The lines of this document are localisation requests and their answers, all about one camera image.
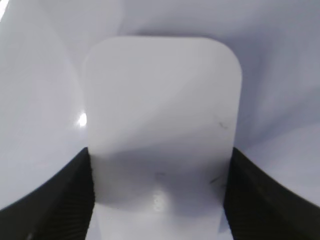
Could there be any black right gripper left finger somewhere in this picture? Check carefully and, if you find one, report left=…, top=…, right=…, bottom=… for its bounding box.
left=0, top=147, right=95, bottom=240

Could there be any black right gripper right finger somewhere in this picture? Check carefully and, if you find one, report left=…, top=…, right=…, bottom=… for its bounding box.
left=223, top=148, right=320, bottom=240

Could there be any white whiteboard eraser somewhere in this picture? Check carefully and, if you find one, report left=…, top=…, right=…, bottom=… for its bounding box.
left=82, top=36, right=242, bottom=240

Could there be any white whiteboard with grey frame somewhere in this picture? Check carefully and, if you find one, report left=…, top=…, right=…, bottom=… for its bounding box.
left=0, top=0, right=320, bottom=211

